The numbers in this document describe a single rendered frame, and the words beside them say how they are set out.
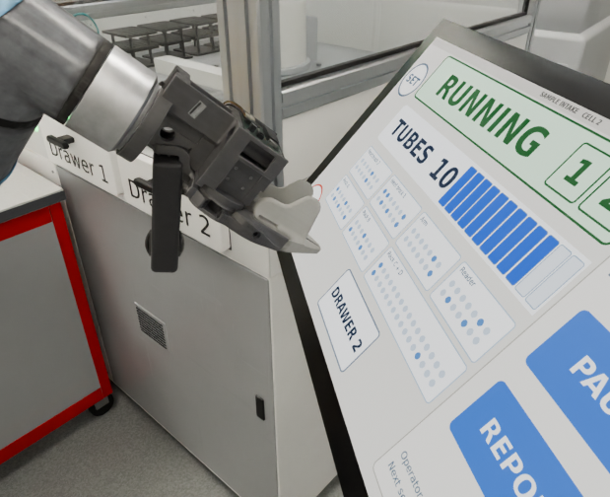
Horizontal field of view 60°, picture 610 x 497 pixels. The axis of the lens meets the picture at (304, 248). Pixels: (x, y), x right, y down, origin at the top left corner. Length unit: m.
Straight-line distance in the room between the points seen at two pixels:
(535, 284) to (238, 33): 0.51
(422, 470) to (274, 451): 0.83
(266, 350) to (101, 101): 0.63
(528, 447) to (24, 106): 0.41
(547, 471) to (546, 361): 0.06
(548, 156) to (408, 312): 0.14
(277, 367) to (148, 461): 0.75
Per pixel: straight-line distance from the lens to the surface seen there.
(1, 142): 0.48
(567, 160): 0.39
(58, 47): 0.43
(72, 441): 1.77
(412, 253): 0.43
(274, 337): 0.94
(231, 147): 0.44
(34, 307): 1.45
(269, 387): 1.02
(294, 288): 0.54
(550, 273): 0.35
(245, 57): 0.73
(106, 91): 0.43
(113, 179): 1.11
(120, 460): 1.68
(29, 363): 1.53
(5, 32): 0.43
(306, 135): 0.81
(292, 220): 0.49
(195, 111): 0.45
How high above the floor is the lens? 1.29
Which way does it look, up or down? 32 degrees down
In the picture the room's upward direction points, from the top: straight up
